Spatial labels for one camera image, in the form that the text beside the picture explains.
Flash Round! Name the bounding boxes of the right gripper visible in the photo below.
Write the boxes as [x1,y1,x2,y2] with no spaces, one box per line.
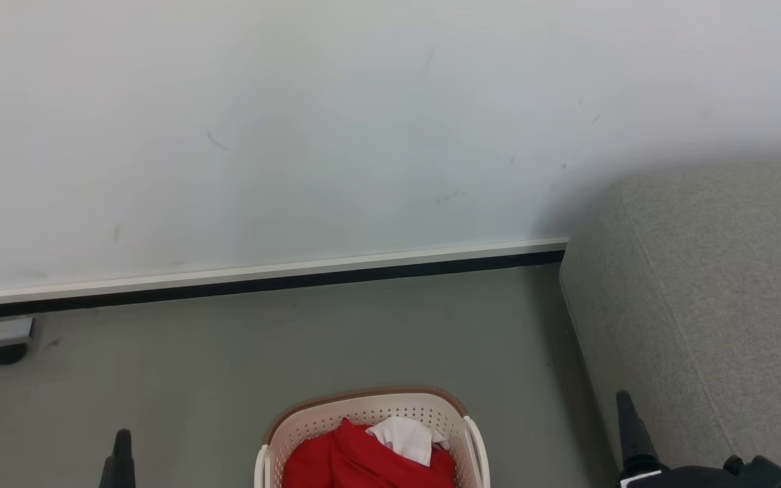
[616,391,781,488]

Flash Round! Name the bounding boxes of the grey fabric sofa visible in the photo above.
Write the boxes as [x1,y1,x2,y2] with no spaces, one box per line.
[559,159,781,488]

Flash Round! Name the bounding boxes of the red printed shirt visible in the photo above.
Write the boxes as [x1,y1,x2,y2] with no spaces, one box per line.
[282,418,458,488]

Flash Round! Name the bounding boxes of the cream perforated laundry basket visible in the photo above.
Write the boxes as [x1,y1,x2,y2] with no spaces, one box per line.
[254,386,492,488]

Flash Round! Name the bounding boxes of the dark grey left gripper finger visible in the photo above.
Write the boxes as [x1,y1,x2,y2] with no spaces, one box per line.
[99,429,136,488]

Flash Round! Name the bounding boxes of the white cloth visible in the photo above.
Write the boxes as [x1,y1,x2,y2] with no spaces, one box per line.
[365,415,450,467]

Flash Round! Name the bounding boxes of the white and black baseboard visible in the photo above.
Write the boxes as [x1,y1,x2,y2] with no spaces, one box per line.
[0,237,569,321]

